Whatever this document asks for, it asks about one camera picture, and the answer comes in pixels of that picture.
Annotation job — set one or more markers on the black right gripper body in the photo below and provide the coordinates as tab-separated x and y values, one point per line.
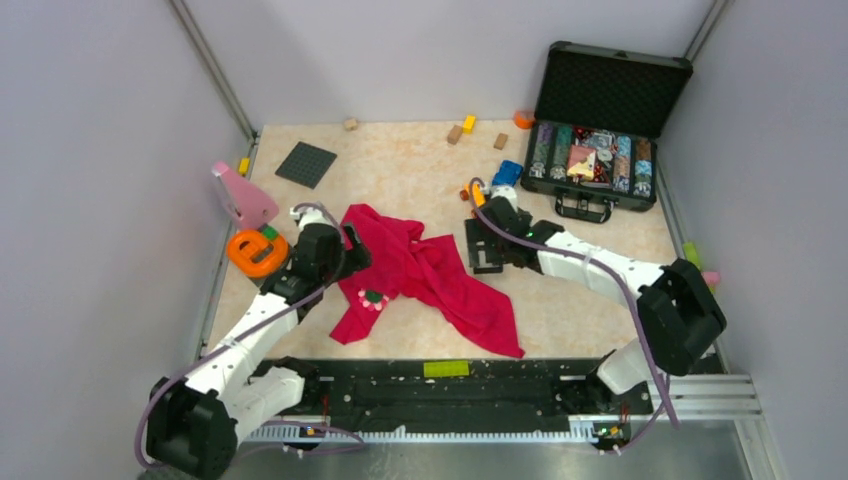
525	215

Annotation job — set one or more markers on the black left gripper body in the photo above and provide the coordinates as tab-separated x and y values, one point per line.
330	268

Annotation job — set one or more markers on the pink flower brooch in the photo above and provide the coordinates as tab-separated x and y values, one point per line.
372	300

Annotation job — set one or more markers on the magenta garment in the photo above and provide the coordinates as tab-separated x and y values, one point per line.
430	270

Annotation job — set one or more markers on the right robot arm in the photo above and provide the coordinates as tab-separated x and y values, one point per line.
676	316

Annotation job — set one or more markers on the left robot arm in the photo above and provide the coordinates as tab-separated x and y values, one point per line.
197	418

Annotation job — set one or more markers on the yellow toy car red wheels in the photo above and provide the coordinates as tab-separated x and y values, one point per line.
473	193

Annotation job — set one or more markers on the orange plastic toy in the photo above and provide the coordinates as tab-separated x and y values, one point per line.
258	254

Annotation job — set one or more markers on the blue toy car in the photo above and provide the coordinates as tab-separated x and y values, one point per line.
508	174

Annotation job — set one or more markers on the pink plastic piece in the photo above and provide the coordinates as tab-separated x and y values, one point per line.
248	206

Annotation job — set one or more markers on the dark grey building baseplate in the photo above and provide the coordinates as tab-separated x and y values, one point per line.
306	165

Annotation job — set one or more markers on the playing card box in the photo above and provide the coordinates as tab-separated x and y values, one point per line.
581	162

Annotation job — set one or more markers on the small yellow block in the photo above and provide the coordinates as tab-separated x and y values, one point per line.
244	166

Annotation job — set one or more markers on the orange object behind case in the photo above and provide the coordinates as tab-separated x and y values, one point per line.
524	120

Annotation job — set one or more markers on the green flat brick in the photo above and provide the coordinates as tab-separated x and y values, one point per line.
446	369

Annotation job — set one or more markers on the black poker chip case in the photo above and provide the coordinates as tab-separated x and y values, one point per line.
615	101

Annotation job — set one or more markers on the green pink toy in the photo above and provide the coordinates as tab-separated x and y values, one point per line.
711	278

